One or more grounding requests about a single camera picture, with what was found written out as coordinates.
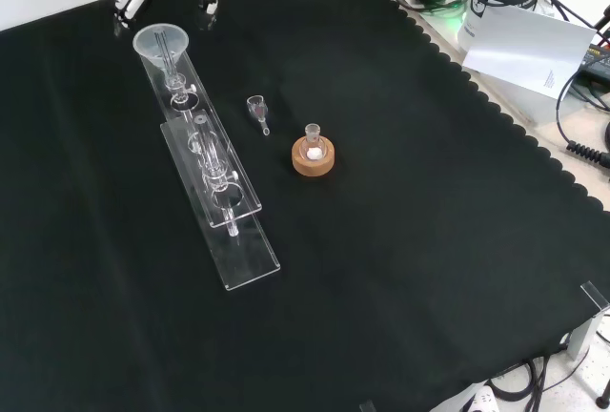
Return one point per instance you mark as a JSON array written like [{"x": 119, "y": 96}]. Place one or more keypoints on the clear plastic funnel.
[{"x": 152, "y": 47}]

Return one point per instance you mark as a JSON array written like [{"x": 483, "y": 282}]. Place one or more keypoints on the glass weighing funnel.
[{"x": 258, "y": 109}]

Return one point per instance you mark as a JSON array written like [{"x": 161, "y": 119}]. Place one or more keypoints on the clear acrylic funnel stand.
[{"x": 224, "y": 221}]

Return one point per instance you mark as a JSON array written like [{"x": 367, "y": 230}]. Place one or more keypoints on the glass round-bottom flask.
[{"x": 313, "y": 145}]

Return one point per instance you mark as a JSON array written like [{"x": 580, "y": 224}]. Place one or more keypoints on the black cloth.
[{"x": 381, "y": 221}]

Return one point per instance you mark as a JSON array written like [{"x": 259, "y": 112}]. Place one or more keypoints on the pale board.
[{"x": 524, "y": 45}]

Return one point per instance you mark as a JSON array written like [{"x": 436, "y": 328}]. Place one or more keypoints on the black power supply box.
[{"x": 598, "y": 61}]

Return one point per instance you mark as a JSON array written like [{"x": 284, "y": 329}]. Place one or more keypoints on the white handheld controller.
[{"x": 479, "y": 400}]

